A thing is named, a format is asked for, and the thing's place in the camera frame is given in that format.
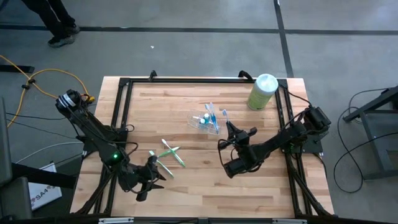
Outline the green wipes canister white lid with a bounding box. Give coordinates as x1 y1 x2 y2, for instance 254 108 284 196
246 73 279 112

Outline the dark metal stand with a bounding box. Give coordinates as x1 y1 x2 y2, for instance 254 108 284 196
342 85 398 182

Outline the black metal beam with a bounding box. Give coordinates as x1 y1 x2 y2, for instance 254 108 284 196
11 162 77 190

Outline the thin black floor cable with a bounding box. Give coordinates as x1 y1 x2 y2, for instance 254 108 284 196
5 119 78 140
5 111 69 121

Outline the silver rail bracket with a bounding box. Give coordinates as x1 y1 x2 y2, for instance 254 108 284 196
272 218 308 224
98 217 135 224

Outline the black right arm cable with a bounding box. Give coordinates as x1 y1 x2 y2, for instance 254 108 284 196
217 138 239 163

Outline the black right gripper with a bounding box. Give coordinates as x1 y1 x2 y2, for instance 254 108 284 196
225 120 259 151

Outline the person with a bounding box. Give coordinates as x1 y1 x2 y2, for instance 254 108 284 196
20 0 81 49

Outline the black aluminium table frame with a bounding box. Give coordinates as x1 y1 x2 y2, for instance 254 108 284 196
74 70 332 218

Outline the yellow extension cable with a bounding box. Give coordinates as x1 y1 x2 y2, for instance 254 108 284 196
0 55 96 129

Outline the white printed sign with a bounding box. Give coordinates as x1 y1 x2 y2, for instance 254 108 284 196
27 161 63 212

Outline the dark grey cabinet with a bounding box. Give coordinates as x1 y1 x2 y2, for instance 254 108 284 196
0 96 34 220

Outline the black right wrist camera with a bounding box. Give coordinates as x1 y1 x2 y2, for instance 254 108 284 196
235 132 251 146

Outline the white floor cable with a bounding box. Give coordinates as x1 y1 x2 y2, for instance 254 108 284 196
15 141 86 164

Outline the black camera mount rail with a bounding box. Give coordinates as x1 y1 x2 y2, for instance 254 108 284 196
0 213 398 224

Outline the clear acrylic organizer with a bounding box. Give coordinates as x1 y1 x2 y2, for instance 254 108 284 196
187 108 221 136

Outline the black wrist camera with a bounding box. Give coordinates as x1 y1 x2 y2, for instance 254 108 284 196
235 132 251 146
131 167 147 188

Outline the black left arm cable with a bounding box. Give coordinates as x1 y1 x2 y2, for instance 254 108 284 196
121 123 167 202

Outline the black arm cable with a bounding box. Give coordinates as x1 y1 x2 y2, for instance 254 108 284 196
217 138 239 163
121 123 167 202

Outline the black flat floor bar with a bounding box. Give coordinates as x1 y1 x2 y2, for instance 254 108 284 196
0 64 36 75

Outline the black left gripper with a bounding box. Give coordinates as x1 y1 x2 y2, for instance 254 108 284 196
130 155 167 203

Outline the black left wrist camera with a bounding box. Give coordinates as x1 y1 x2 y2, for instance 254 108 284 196
131 167 147 188

